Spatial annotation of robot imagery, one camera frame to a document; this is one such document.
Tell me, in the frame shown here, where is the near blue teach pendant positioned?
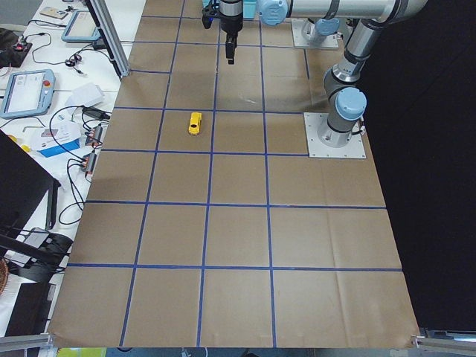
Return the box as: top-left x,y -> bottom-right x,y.
1,69 -> 56,119

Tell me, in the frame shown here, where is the teal plastic storage bin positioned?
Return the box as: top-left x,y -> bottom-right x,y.
202,0 -> 257,19

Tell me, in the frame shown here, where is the black monitor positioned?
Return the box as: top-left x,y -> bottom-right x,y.
1,133 -> 60,239

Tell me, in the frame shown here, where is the black power adapter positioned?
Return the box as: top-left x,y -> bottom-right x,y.
82,107 -> 110,120

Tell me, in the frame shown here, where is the blue teach pendant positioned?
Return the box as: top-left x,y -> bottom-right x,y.
1,69 -> 56,119
62,10 -> 100,43

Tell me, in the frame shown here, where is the yellow toy beetle car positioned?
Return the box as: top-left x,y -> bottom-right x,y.
188,112 -> 202,135

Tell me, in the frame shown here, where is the blue and white box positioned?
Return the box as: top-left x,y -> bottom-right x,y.
30,121 -> 81,158

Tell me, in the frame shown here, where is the far blue teach pendant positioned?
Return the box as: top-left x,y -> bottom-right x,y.
62,10 -> 100,43

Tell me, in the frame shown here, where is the aluminium frame post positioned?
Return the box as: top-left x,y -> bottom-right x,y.
86,0 -> 130,80

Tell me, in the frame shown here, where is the brown paper grid mat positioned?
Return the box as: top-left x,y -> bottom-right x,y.
49,1 -> 418,348

